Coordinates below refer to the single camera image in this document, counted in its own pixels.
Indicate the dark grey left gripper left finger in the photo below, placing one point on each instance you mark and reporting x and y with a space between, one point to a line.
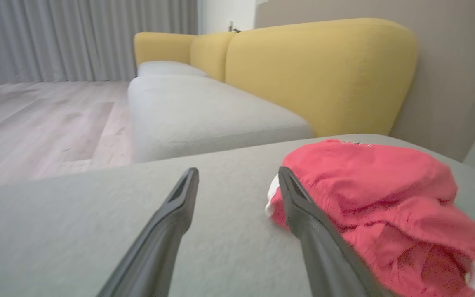
159 239

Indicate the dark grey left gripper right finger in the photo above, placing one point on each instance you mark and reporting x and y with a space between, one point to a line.
320 247

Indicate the wide grey sofa chaise seat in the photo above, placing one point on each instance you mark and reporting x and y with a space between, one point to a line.
56 231

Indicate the long grey sofa seat cushion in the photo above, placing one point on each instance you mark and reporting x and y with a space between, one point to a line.
204 115

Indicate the small grey sofa seat cushion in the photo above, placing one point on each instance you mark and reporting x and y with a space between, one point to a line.
167 68

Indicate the yellow sofa backrest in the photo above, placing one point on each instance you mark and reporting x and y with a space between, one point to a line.
324 74

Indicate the grey pleated curtain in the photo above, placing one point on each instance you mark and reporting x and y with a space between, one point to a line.
76 37

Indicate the wall socket with black plug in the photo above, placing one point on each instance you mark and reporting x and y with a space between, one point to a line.
233 29

